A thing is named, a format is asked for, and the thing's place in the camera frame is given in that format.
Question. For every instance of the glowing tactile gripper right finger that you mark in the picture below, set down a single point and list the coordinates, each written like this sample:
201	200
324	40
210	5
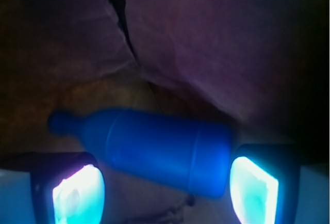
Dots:
279	184

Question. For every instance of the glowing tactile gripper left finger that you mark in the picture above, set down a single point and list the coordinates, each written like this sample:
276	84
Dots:
65	187

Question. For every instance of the blue plastic bottle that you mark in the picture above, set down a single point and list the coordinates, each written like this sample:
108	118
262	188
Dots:
190	155

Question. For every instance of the brown paper bag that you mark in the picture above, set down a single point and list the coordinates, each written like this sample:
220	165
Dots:
262	66

